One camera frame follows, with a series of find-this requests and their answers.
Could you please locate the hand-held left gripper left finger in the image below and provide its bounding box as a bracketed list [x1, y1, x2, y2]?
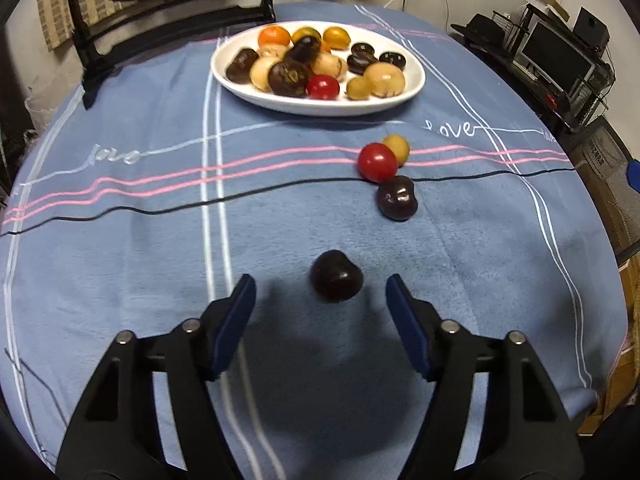
[55, 274, 258, 480]

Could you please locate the blue striped tablecloth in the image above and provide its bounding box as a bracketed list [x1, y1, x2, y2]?
[0, 1, 628, 480]

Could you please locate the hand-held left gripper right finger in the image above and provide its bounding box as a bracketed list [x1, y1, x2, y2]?
[385, 274, 586, 480]

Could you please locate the smooth beige round fruit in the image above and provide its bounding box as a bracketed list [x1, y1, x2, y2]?
[249, 56, 281, 92]

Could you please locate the yellow-orange kumquat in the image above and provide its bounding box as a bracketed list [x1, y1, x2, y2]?
[322, 27, 351, 51]

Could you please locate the white plate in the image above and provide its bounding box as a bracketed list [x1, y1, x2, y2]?
[210, 20, 426, 117]

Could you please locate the beige fruit with brown marks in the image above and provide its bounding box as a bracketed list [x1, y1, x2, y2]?
[311, 52, 348, 81]

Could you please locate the yellow-green longan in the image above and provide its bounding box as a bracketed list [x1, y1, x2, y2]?
[346, 76, 373, 101]
[382, 134, 411, 167]

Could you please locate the large tan round fruit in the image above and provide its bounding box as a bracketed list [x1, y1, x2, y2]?
[363, 62, 406, 99]

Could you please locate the black desk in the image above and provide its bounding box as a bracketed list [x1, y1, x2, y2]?
[492, 7, 616, 133]

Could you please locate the red cherry tomato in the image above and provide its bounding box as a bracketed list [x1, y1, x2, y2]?
[357, 143, 398, 183]
[306, 74, 341, 101]

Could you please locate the black speaker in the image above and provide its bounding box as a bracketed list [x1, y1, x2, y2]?
[572, 7, 611, 51]

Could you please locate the dark purple plum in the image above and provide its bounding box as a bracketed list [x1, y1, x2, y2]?
[309, 250, 364, 304]
[376, 175, 418, 222]

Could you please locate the black hat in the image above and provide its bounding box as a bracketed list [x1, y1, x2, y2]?
[450, 14, 506, 46]

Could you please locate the black computer monitor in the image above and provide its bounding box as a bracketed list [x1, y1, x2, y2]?
[520, 20, 598, 91]

